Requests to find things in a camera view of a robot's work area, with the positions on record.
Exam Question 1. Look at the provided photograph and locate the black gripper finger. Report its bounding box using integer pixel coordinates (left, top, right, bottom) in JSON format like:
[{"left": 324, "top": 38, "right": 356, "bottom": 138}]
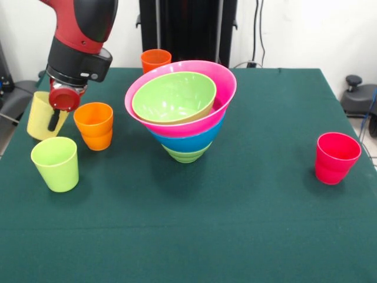
[{"left": 48, "top": 110, "right": 61, "bottom": 132}]

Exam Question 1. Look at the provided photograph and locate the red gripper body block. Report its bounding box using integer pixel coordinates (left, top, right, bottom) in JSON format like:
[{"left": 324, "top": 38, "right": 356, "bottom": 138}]
[{"left": 48, "top": 78, "right": 88, "bottom": 113}]

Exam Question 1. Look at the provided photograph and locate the yellow plastic cup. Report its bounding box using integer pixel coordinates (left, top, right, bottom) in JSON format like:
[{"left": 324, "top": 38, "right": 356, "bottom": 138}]
[{"left": 26, "top": 91, "right": 71, "bottom": 141}]

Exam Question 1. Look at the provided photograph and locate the large green plastic bowl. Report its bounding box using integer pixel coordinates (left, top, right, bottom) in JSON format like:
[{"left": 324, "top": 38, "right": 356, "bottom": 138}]
[{"left": 131, "top": 71, "right": 217, "bottom": 124}]

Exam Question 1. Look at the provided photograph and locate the blue plastic bowl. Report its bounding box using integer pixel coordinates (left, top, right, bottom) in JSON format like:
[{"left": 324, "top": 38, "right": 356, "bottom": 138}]
[{"left": 148, "top": 111, "right": 226, "bottom": 154}]

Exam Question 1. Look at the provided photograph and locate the small green plastic bowl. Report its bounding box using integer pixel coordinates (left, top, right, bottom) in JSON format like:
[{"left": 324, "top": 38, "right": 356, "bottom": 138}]
[{"left": 161, "top": 141, "right": 213, "bottom": 164}]

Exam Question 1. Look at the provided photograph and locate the large pink plastic bowl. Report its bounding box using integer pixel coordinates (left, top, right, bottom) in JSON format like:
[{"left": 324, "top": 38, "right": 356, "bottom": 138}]
[{"left": 124, "top": 60, "right": 237, "bottom": 139}]

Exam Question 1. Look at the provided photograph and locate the orange plastic cup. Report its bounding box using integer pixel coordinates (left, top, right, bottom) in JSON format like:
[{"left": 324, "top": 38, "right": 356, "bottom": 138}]
[{"left": 73, "top": 102, "right": 114, "bottom": 152}]

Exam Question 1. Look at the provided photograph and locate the grey rounded base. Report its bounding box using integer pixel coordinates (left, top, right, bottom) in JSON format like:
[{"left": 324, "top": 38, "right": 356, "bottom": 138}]
[{"left": 0, "top": 79, "right": 38, "bottom": 121}]

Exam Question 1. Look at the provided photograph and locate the light green plastic cup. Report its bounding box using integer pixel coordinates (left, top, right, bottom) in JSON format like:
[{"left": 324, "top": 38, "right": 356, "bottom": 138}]
[{"left": 31, "top": 136, "right": 80, "bottom": 193}]

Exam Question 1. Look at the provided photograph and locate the black equipment box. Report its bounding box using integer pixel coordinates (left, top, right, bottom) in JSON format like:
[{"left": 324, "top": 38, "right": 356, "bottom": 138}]
[{"left": 0, "top": 41, "right": 14, "bottom": 92}]

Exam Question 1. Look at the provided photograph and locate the red-orange plastic cup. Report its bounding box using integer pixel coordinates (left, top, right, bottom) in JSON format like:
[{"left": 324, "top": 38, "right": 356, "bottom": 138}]
[{"left": 141, "top": 49, "right": 173, "bottom": 74}]

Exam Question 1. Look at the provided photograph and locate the dark green tablecloth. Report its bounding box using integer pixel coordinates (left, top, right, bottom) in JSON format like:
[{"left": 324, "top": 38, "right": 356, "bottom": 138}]
[{"left": 0, "top": 67, "right": 377, "bottom": 283}]

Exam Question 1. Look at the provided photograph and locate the magenta plastic cup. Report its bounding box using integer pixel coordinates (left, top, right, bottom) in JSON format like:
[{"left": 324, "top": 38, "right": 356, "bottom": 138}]
[{"left": 315, "top": 132, "right": 362, "bottom": 186}]

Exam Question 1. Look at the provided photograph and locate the grey base with black knob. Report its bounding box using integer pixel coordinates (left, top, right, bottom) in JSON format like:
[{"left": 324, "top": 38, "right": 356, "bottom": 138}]
[{"left": 341, "top": 75, "right": 377, "bottom": 119}]

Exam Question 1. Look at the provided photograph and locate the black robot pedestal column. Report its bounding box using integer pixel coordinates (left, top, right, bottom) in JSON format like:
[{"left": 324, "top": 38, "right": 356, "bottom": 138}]
[{"left": 135, "top": 0, "right": 239, "bottom": 68}]

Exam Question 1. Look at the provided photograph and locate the black wall cable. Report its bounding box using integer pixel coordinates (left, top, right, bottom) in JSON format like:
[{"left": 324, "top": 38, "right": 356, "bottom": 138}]
[{"left": 254, "top": 0, "right": 266, "bottom": 67}]

